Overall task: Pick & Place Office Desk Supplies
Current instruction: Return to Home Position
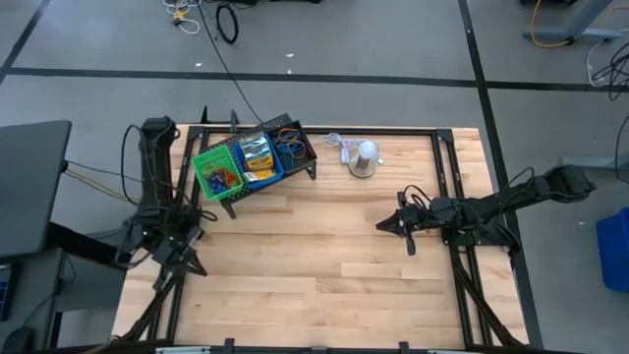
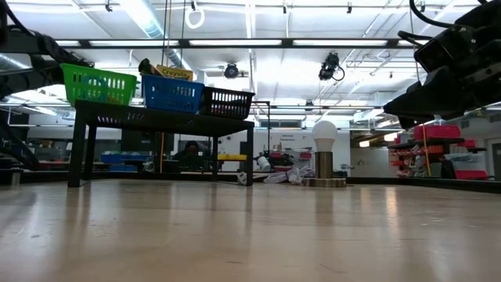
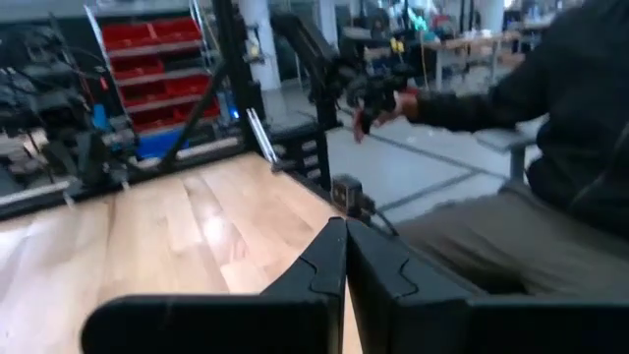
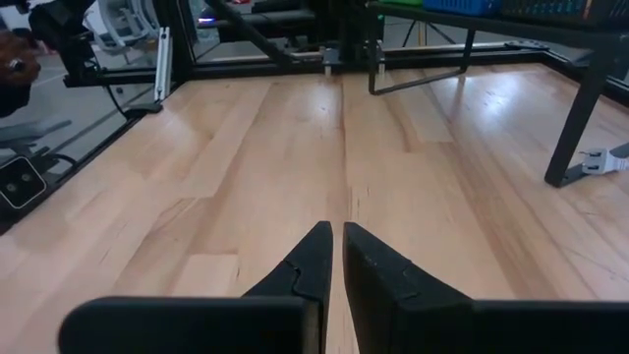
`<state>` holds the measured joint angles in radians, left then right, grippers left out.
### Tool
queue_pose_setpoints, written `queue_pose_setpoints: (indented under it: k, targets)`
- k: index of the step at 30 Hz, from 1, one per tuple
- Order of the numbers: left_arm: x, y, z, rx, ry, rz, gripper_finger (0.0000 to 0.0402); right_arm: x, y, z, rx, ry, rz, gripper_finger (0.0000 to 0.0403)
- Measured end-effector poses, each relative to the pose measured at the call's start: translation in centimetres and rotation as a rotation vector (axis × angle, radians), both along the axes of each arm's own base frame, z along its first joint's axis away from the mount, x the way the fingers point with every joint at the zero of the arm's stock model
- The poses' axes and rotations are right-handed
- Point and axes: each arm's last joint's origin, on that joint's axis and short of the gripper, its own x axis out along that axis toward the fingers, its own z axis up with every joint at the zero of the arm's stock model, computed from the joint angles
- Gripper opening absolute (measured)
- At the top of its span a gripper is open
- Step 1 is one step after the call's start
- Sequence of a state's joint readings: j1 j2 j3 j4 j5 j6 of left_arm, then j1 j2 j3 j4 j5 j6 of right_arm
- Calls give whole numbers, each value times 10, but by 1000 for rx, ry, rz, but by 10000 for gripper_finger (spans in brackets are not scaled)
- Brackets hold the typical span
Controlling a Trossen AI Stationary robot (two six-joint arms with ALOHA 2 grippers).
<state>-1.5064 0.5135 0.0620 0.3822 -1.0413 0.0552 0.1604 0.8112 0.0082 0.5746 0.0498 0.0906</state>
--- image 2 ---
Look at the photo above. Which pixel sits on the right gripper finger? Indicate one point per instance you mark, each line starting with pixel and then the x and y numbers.
pixel 415 122
pixel 434 98

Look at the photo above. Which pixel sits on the black plastic slotted basket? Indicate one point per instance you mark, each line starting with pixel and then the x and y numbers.
pixel 227 102

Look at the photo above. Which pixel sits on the blue plastic slotted basket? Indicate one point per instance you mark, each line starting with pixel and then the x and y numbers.
pixel 172 94

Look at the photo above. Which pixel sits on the green plastic tray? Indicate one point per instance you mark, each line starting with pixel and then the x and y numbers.
pixel 98 84

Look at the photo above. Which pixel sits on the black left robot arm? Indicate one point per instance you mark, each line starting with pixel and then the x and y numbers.
pixel 31 51

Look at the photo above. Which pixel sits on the red plastic crate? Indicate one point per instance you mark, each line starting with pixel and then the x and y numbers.
pixel 436 132
pixel 471 174

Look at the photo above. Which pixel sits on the black storage rack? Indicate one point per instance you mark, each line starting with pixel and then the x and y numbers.
pixel 426 143

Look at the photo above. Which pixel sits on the clear plastic bin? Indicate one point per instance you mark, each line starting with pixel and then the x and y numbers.
pixel 466 160

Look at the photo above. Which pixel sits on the small ceiling fixture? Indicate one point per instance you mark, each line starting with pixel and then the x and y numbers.
pixel 109 6
pixel 192 4
pixel 349 8
pixel 284 7

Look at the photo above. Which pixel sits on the yellow plastic bin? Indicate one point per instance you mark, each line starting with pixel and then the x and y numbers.
pixel 233 157

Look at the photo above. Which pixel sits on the small dark hanging device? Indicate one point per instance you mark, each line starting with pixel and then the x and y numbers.
pixel 231 71

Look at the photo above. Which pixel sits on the black overhead beam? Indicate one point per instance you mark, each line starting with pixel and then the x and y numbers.
pixel 235 43

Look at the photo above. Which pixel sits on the person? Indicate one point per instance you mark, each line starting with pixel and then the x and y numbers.
pixel 190 154

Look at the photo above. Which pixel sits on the blue plastic bin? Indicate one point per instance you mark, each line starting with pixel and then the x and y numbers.
pixel 125 158

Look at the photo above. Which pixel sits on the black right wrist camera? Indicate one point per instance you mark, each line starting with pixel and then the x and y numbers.
pixel 442 49

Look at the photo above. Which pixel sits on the black aluminium table frame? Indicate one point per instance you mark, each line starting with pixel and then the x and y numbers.
pixel 430 183

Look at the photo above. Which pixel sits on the black overhead camera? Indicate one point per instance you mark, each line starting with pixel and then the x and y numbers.
pixel 329 66

